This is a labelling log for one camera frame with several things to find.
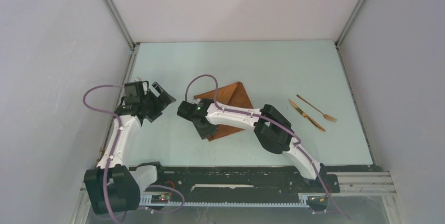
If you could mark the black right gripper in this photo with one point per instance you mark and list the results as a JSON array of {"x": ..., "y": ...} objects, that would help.
[{"x": 205, "y": 132}]

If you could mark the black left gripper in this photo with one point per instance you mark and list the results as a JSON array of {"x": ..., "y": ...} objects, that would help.
[{"x": 160, "y": 104}]

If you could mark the orange cloth napkin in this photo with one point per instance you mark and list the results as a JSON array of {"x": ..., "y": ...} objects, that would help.
[{"x": 232, "y": 110}]

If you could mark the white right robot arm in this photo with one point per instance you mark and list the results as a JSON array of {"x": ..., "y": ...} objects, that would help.
[{"x": 271, "y": 128}]

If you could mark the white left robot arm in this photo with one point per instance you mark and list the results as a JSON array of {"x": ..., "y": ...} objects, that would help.
[{"x": 118, "y": 160}]

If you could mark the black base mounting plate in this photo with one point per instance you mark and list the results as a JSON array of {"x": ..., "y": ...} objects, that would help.
[{"x": 238, "y": 187}]

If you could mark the gold knife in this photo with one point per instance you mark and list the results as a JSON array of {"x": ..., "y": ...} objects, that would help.
[{"x": 306, "y": 116}]

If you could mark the gold fork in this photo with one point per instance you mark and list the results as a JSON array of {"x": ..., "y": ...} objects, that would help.
[{"x": 325, "y": 116}]

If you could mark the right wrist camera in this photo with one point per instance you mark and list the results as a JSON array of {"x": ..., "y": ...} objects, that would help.
[{"x": 188, "y": 111}]

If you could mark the aluminium frame rail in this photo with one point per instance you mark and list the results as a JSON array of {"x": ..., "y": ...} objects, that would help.
[{"x": 363, "y": 181}]

